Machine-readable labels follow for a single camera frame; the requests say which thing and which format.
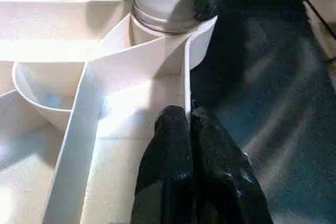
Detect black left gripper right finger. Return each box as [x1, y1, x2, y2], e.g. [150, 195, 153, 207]
[190, 102, 274, 224]

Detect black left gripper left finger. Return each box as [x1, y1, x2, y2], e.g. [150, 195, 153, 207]
[130, 105, 195, 224]

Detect black work mat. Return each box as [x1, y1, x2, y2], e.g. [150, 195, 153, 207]
[0, 0, 336, 224]

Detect black stand base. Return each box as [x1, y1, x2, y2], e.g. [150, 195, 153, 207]
[300, 0, 336, 65]

